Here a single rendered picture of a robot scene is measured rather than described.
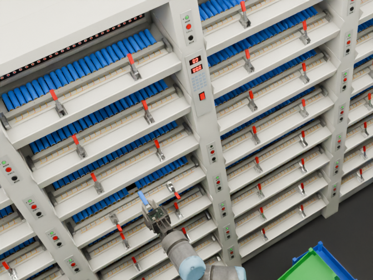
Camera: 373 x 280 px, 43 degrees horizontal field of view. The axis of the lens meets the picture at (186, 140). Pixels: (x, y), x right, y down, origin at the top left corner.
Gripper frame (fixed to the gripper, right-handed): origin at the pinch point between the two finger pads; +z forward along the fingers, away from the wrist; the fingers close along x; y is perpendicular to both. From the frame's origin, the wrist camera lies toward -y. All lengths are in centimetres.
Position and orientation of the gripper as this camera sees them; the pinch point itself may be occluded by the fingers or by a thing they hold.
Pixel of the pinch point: (146, 204)
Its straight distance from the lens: 186.5
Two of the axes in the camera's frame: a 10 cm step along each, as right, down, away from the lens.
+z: -5.1, -5.8, 6.3
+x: -8.4, 4.7, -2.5
